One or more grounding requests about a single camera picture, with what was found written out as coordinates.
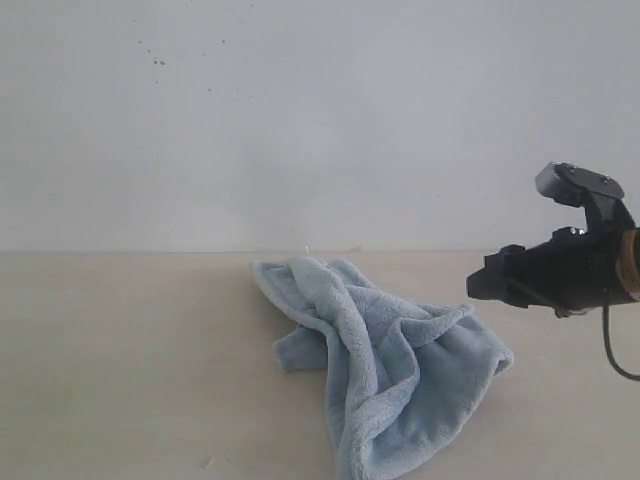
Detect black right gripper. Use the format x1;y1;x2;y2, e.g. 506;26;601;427
466;227;639;318

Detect light blue fluffy towel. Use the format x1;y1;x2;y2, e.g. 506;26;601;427
250;256;514;479

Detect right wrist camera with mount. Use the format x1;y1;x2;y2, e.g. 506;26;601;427
535;162;636;233

